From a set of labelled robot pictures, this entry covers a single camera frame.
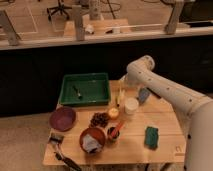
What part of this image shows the yellow banana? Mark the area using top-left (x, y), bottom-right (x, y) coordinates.
top-left (116, 88), bottom-right (125, 108)

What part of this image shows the white paper cup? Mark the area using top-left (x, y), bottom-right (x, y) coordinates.
top-left (124, 98), bottom-right (139, 115)

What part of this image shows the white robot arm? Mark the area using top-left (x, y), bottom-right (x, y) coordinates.
top-left (123, 55), bottom-right (213, 171)

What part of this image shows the dark cup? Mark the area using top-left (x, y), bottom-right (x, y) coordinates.
top-left (107, 127), bottom-right (120, 142)

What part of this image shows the red marker in cup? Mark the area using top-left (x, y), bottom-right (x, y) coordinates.
top-left (110, 121), bottom-right (124, 138)

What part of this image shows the grey blue cloth piece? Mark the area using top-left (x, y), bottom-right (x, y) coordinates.
top-left (138, 88), bottom-right (150, 103)

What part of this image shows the black rectangular block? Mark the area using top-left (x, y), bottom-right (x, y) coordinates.
top-left (148, 88), bottom-right (162, 99)

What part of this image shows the orange fruit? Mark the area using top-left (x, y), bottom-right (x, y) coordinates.
top-left (108, 108), bottom-right (119, 119)

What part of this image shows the bunch of dark grapes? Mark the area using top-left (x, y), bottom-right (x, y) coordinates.
top-left (90, 113), bottom-right (109, 128)

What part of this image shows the small dark utensil in tray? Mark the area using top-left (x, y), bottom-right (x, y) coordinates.
top-left (73, 86), bottom-right (82, 99)

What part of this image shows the wooden folding table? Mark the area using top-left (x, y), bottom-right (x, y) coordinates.
top-left (42, 79), bottom-right (193, 167)

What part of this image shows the green plastic tray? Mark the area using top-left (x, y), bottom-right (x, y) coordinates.
top-left (58, 73), bottom-right (111, 107)

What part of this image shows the brown bowl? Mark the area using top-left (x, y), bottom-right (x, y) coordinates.
top-left (79, 128), bottom-right (106, 154)

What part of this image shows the green sponge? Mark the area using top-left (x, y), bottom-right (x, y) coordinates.
top-left (144, 127), bottom-right (159, 149)

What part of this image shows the purple plate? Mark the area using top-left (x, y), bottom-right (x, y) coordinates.
top-left (49, 106), bottom-right (76, 132)

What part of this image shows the crumpled grey cloth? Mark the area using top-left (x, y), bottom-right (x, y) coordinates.
top-left (82, 134), bottom-right (102, 154)

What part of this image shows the grey metal clip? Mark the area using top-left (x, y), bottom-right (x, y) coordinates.
top-left (49, 133), bottom-right (64, 144)

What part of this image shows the black office chair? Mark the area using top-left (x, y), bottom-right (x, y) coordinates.
top-left (46, 0), bottom-right (71, 21)

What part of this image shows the black handled brush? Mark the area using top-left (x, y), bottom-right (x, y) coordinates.
top-left (55, 145), bottom-right (82, 171)

